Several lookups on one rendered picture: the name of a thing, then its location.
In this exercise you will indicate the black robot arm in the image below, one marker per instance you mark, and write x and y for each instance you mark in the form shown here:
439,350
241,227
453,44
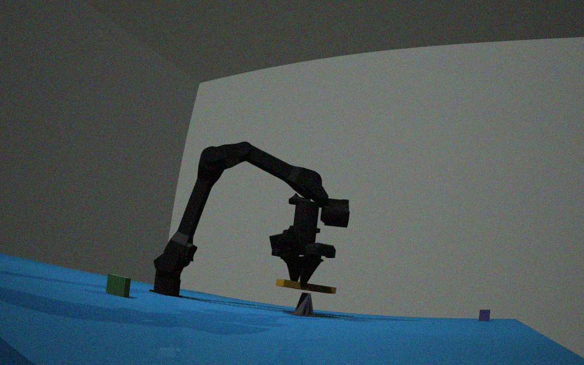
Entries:
180,250

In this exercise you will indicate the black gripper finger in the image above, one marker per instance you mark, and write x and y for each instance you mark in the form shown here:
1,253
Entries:
308,266
294,268

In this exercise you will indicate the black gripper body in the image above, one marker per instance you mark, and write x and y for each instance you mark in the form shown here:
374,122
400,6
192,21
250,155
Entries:
310,248

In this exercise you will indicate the yellow bar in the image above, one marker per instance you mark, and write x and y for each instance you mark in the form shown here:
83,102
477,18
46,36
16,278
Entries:
310,287

